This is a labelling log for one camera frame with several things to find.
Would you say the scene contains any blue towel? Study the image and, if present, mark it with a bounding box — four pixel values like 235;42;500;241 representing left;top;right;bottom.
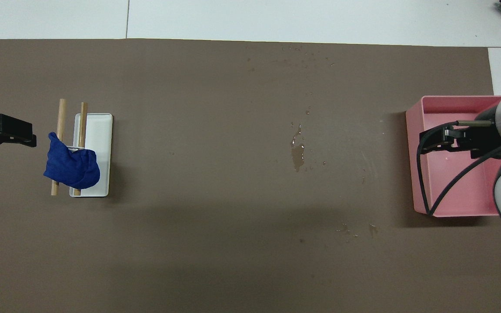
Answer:
43;132;101;190

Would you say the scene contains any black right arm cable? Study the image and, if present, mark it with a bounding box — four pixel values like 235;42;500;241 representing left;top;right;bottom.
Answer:
417;120;501;216

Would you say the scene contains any water puddle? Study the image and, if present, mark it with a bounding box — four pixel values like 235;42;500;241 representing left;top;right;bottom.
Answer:
291;123;307;173

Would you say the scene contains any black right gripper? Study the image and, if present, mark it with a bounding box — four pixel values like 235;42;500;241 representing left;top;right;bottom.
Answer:
419;106;501;159

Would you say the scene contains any wooden rack rod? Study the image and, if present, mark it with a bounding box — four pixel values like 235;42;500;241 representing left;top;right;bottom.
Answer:
50;99;67;196
73;102;89;196

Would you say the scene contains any brown table mat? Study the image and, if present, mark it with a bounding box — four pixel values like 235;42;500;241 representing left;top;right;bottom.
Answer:
0;38;501;313

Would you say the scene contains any white towel rack base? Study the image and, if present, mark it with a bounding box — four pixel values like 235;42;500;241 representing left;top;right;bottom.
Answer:
69;113;114;198

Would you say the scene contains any pink plastic bin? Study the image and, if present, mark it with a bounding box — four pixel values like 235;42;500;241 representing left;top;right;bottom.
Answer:
405;95;501;218

